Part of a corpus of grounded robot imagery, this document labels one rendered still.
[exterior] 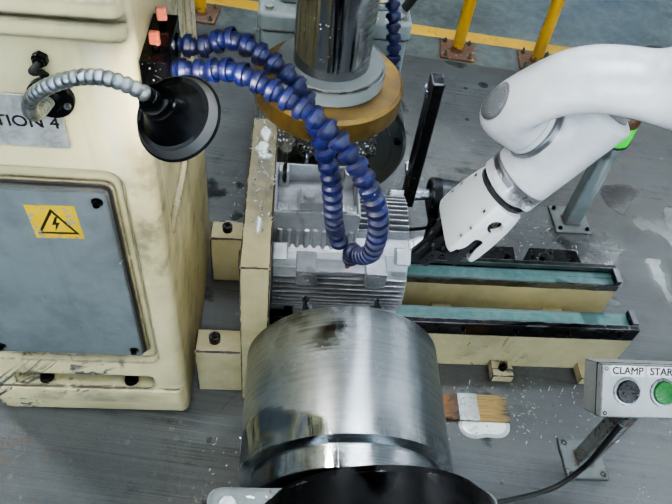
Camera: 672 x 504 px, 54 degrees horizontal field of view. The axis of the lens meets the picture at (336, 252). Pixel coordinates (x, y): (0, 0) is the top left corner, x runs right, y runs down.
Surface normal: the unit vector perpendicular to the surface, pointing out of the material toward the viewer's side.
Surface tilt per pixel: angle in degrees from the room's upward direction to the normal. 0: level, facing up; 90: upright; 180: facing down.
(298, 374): 28
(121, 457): 0
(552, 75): 43
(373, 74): 0
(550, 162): 88
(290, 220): 90
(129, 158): 90
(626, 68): 21
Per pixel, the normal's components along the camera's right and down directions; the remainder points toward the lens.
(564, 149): -0.08, 0.61
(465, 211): -0.82, -0.31
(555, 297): 0.02, 0.76
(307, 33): -0.64, 0.54
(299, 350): -0.38, -0.59
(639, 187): 0.10, -0.65
